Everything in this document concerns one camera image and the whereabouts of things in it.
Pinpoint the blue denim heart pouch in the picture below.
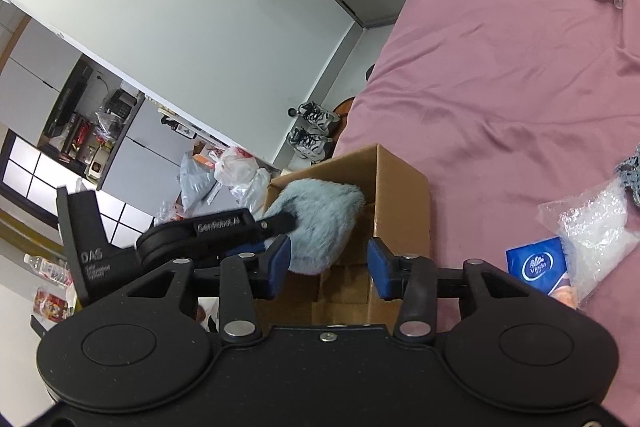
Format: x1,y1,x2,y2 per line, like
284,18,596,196
615,146,640,208

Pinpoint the white plastic shopping bag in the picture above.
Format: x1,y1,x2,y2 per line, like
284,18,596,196
215,146,271,217

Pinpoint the pink bed sheet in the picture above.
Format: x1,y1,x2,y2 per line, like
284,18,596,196
326,0,640,425

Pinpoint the blue tissue pack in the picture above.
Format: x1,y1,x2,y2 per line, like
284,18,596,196
506,237,578,309

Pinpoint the brown cardboard box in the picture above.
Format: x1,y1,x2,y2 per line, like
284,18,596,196
256,144,431,329

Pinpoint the grey sneaker pair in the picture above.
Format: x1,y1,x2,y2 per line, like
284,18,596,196
286,101,342,164

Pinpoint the kitchen counter with appliances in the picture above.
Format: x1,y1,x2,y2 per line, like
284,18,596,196
38,56,144,185

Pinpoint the clear bag of white beads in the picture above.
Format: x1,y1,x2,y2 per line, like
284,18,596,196
537,178,639,305

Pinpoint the grey plastic mailer bag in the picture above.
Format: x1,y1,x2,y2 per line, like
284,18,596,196
178,152,217,217

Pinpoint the grey fluffy plush slipper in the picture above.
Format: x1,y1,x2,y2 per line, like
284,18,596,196
264,179,366,275

